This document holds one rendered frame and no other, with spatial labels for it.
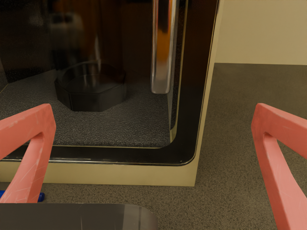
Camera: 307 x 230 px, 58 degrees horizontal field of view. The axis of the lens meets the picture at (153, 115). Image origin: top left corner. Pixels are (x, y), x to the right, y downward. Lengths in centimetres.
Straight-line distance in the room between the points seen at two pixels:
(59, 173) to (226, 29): 52
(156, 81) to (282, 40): 60
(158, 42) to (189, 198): 23
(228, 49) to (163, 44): 56
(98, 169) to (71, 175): 4
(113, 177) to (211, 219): 13
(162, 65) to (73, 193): 23
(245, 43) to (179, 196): 49
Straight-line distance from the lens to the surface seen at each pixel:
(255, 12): 74
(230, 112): 53
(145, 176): 37
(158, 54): 20
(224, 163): 43
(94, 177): 38
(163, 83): 21
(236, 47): 76
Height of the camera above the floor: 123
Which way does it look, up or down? 35 degrees down
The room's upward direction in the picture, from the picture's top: 2 degrees clockwise
